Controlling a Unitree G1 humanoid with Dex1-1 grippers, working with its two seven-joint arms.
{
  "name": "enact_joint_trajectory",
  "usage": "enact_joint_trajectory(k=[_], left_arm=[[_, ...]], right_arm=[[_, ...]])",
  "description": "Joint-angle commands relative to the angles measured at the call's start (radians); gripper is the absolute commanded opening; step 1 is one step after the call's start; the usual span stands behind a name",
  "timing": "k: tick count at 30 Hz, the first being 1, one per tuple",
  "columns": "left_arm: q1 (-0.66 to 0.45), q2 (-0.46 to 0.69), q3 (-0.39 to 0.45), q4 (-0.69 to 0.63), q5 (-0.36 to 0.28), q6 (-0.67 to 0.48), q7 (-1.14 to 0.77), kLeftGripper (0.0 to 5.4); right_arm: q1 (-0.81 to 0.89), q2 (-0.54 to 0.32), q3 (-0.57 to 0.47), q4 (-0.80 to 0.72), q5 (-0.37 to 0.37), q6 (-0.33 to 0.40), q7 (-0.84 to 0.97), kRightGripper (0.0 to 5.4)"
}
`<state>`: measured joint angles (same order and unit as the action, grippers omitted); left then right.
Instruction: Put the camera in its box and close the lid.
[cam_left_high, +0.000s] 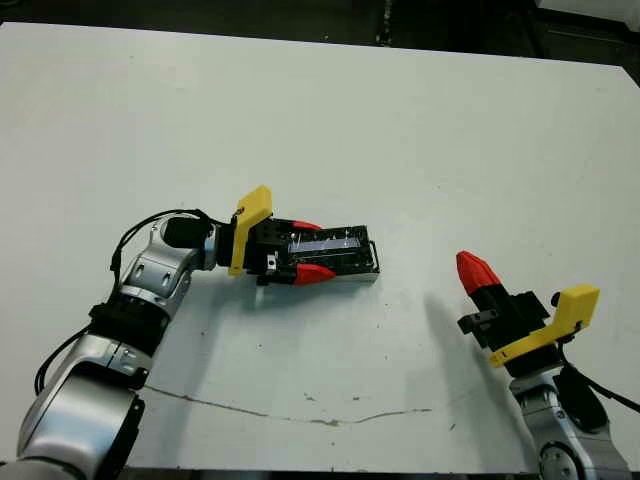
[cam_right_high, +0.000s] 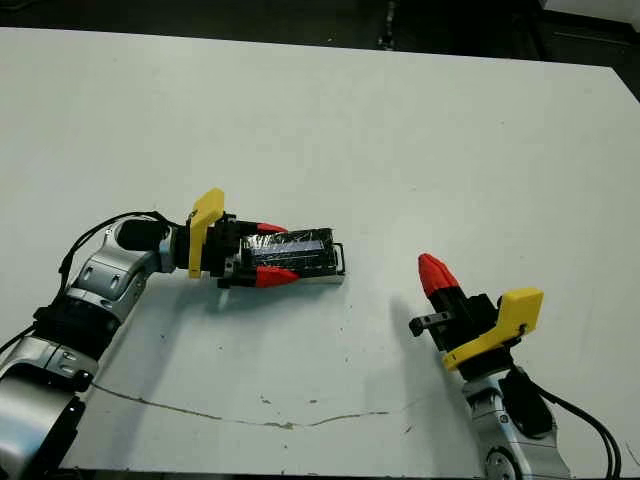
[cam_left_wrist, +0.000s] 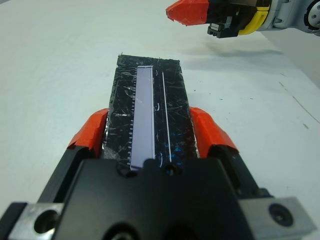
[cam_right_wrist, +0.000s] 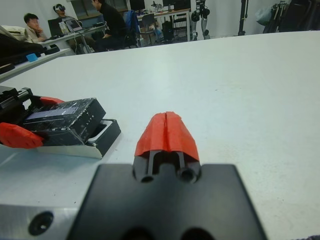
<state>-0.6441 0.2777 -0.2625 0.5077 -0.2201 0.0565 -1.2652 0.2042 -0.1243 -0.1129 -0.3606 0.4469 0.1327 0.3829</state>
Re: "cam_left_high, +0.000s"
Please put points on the black box base white insert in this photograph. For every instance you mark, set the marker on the black box base white insert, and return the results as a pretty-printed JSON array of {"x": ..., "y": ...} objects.
[{"x": 355, "y": 280}]

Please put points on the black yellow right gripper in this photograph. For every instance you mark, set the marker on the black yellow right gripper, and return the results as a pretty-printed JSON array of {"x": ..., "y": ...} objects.
[{"x": 520, "y": 330}]

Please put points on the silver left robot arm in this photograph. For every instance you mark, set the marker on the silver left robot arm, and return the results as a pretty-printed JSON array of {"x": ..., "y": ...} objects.
[{"x": 80, "y": 400}]

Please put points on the glossy black box lid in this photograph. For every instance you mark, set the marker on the glossy black box lid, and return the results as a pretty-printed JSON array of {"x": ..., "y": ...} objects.
[{"x": 340, "y": 250}]

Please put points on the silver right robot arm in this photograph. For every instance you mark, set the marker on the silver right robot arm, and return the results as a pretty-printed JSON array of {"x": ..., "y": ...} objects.
[{"x": 550, "y": 435}]

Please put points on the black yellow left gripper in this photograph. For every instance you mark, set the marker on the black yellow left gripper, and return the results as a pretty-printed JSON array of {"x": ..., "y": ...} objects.
[{"x": 250, "y": 235}]

